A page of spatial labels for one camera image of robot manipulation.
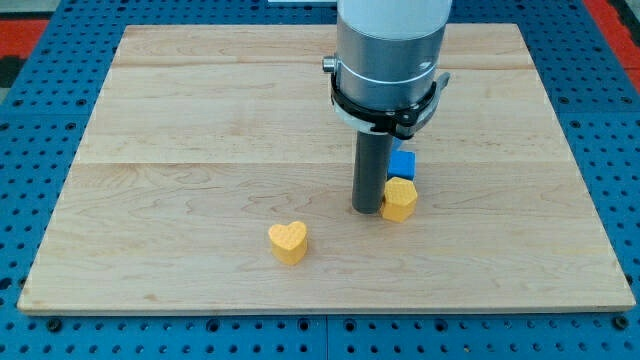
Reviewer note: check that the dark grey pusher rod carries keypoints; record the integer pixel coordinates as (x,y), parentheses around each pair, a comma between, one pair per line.
(370,171)

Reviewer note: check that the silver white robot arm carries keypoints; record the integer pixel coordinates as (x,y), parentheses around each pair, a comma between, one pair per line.
(382,73)

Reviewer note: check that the blue cube block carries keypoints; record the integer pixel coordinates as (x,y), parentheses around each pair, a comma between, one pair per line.
(402,163)

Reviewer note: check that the yellow hexagon block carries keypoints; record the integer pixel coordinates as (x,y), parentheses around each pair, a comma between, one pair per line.
(400,198)

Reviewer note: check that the yellow heart block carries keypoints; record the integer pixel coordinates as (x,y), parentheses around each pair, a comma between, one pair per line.
(289,242)

